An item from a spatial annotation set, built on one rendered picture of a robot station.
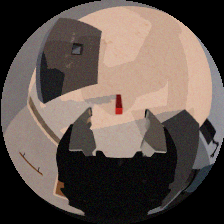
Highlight red peg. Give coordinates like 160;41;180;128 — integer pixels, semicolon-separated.
115;94;123;115

